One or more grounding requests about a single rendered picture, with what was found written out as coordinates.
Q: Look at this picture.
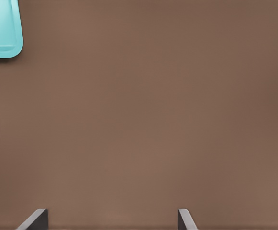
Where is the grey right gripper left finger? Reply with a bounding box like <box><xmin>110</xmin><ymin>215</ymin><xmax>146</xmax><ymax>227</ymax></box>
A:
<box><xmin>15</xmin><ymin>208</ymin><xmax>49</xmax><ymax>230</ymax></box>

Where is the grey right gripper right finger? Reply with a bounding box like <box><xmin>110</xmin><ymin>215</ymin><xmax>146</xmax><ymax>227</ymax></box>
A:
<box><xmin>178</xmin><ymin>208</ymin><xmax>200</xmax><ymax>230</ymax></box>

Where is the turquoise plastic tray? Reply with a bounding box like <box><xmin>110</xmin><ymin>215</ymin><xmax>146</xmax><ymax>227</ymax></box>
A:
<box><xmin>0</xmin><ymin>0</ymin><xmax>24</xmax><ymax>59</ymax></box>

